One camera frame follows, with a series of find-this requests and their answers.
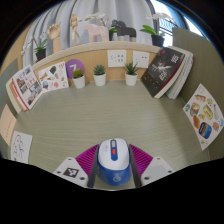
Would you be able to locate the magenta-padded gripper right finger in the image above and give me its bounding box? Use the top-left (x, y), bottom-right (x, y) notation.
top-left (129, 143), bottom-right (175, 188)

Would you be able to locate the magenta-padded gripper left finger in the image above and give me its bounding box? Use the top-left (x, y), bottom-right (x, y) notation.
top-left (53, 143), bottom-right (100, 189)

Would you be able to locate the white and blue computer mouse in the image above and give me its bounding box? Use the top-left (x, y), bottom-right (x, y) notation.
top-left (96, 138), bottom-right (132, 185)

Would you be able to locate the white mouse pad with drawing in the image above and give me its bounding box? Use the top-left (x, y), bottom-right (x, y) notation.
top-left (10, 130), bottom-right (34, 164)

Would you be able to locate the food sticker sheet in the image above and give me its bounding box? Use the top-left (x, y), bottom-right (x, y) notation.
top-left (182, 83), bottom-right (224, 152)

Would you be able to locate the beige booklet with red text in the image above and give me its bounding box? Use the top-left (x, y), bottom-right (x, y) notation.
top-left (0, 103), bottom-right (18, 146)

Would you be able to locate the small succulent in white pot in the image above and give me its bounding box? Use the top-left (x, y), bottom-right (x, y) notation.
top-left (92, 64), bottom-right (107, 87)
top-left (123, 62), bottom-right (139, 87)
top-left (71, 68), bottom-right (86, 90)

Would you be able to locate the white sticker sheet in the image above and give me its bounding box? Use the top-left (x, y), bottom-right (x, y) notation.
top-left (37, 60), bottom-right (70, 93)

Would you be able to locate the picture-cover book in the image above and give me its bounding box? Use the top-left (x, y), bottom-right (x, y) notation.
top-left (12, 64), bottom-right (43, 110)

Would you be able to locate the white book behind black book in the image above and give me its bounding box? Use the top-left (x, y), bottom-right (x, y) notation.
top-left (165, 46), bottom-right (195, 100)

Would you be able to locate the black-cover book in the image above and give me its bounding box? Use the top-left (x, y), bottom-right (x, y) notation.
top-left (140, 46), bottom-right (186, 99)

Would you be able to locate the red-spined book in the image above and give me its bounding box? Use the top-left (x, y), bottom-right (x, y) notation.
top-left (9, 77), bottom-right (30, 112)

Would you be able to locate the round purple sign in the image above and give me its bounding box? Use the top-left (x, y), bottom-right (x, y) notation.
top-left (65, 58), bottom-right (86, 80)

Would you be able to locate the light wooden desk shelf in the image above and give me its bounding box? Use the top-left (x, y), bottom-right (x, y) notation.
top-left (31, 40), bottom-right (162, 83)

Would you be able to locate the grey-green desk partition panel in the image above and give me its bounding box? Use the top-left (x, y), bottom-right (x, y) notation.
top-left (0, 58), bottom-right (20, 101)
top-left (172, 27), bottom-right (224, 161)

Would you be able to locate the white orchid in black pot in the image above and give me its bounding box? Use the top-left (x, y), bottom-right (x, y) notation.
top-left (20, 33), bottom-right (48, 62)
top-left (139, 12), bottom-right (178, 48)

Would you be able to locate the pink horse figure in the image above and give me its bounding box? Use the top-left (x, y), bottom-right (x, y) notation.
top-left (83, 23), bottom-right (110, 44)

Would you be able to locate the white orchid behind pink horse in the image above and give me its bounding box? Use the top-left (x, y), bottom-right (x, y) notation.
top-left (84, 12), bottom-right (118, 42)

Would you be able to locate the black horse figure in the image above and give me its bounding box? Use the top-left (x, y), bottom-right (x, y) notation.
top-left (110, 19), bottom-right (138, 43)

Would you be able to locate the wooden artist mannequin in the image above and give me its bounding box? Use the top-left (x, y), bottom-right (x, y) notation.
top-left (68, 12), bottom-right (83, 46)

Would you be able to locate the window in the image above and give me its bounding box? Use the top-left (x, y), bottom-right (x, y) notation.
top-left (149, 0), bottom-right (204, 48)

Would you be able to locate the grey curtain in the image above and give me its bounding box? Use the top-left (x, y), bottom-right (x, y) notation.
top-left (23, 0), bottom-right (158, 68)

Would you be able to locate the white wall socket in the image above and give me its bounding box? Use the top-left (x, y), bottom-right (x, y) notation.
top-left (132, 50), bottom-right (151, 69)
top-left (106, 49), bottom-right (128, 69)

